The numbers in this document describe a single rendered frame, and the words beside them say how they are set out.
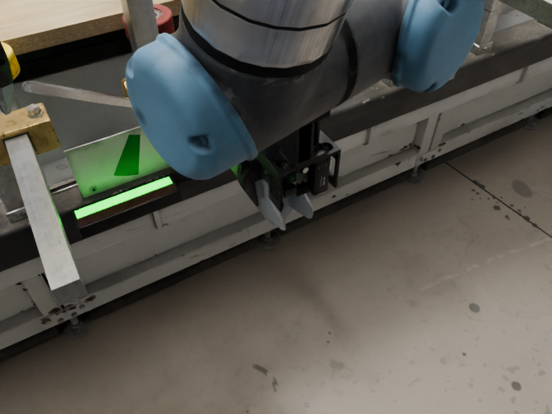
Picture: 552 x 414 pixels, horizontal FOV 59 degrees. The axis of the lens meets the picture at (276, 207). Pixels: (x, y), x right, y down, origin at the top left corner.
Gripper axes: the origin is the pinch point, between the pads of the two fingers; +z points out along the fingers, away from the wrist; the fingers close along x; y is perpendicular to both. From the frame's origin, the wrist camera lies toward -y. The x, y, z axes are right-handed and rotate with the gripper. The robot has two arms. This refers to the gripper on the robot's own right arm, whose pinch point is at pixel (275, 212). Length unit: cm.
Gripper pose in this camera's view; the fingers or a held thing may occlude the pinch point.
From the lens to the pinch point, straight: 60.9
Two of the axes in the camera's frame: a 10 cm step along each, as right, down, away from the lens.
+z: 0.1, 6.9, 7.2
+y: 5.0, 6.2, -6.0
